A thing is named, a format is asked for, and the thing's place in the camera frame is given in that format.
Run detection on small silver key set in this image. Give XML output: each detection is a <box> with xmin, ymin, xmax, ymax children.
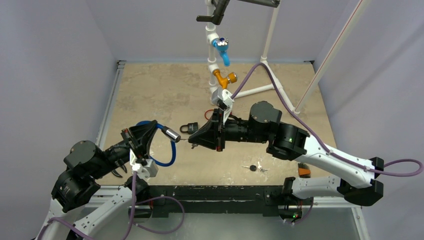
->
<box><xmin>181</xmin><ymin>139</ymin><xmax>198</xmax><ymax>149</ymax></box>

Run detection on blue cable lock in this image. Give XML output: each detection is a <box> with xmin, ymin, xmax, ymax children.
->
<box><xmin>135</xmin><ymin>120</ymin><xmax>182</xmax><ymax>168</ymax></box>

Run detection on key bunch with black fob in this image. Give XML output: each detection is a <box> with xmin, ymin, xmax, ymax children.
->
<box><xmin>241</xmin><ymin>161</ymin><xmax>269</xmax><ymax>174</ymax></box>

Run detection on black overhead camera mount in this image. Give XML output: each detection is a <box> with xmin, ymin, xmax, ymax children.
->
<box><xmin>195</xmin><ymin>0</ymin><xmax>281</xmax><ymax>26</ymax></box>

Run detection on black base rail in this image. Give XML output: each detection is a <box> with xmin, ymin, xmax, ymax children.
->
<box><xmin>117</xmin><ymin>184</ymin><xmax>315</xmax><ymax>219</ymax></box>

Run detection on red cable seal lock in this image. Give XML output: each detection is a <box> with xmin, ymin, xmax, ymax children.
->
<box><xmin>204</xmin><ymin>109</ymin><xmax>214</xmax><ymax>120</ymax></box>

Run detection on orange tool at right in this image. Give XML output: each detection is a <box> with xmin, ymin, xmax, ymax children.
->
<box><xmin>298</xmin><ymin>162</ymin><xmax>311</xmax><ymax>179</ymax></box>

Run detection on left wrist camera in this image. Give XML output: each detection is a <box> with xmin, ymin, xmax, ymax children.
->
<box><xmin>129</xmin><ymin>149</ymin><xmax>159</xmax><ymax>180</ymax></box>

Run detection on orange faucet valve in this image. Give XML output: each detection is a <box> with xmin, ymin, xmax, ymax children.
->
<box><xmin>212</xmin><ymin>69</ymin><xmax>238</xmax><ymax>90</ymax></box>

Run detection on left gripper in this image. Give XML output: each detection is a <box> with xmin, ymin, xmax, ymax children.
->
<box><xmin>91</xmin><ymin>119</ymin><xmax>159</xmax><ymax>178</ymax></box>

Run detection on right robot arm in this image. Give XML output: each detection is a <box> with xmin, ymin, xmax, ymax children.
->
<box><xmin>188</xmin><ymin>101</ymin><xmax>384</xmax><ymax>207</ymax></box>

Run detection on white PVC pipe frame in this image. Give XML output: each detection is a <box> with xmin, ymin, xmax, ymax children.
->
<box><xmin>204</xmin><ymin>0</ymin><xmax>301</xmax><ymax>115</ymax></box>

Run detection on purple cable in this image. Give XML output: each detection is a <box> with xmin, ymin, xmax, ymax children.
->
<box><xmin>231</xmin><ymin>62</ymin><xmax>424</xmax><ymax>226</ymax></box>
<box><xmin>36</xmin><ymin>172</ymin><xmax>186</xmax><ymax>240</ymax></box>

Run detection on blue faucet valve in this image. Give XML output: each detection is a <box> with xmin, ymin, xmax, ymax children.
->
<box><xmin>212</xmin><ymin>37</ymin><xmax>231</xmax><ymax>67</ymax></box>

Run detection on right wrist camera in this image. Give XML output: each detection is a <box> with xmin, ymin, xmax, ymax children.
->
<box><xmin>211</xmin><ymin>88</ymin><xmax>234</xmax><ymax>124</ymax></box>

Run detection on black padlock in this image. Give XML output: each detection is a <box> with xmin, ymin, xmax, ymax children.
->
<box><xmin>179</xmin><ymin>122</ymin><xmax>199</xmax><ymax>135</ymax></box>

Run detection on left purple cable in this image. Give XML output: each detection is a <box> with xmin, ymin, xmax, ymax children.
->
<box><xmin>36</xmin><ymin>172</ymin><xmax>186</xmax><ymax>240</ymax></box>

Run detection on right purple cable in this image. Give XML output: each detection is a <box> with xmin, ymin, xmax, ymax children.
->
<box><xmin>231</xmin><ymin>62</ymin><xmax>424</xmax><ymax>226</ymax></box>

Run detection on white diagonal pole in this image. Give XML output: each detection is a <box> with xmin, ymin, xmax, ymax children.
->
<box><xmin>293</xmin><ymin>0</ymin><xmax>371</xmax><ymax>114</ymax></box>

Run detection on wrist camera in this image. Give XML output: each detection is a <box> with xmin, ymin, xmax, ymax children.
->
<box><xmin>129</xmin><ymin>149</ymin><xmax>159</xmax><ymax>180</ymax></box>
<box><xmin>211</xmin><ymin>88</ymin><xmax>234</xmax><ymax>124</ymax></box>

